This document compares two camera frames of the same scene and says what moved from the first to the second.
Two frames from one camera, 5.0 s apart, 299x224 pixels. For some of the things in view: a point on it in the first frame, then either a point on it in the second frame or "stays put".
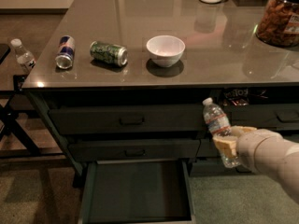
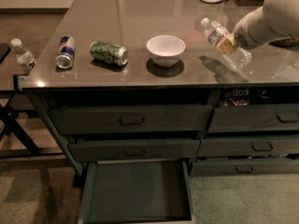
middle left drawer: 134,148 stays put
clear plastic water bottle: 219,125 -> 215,33
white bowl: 165,51 stays put
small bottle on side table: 25,59 stays put
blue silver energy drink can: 65,51 stays put
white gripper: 249,147 -> 249,35
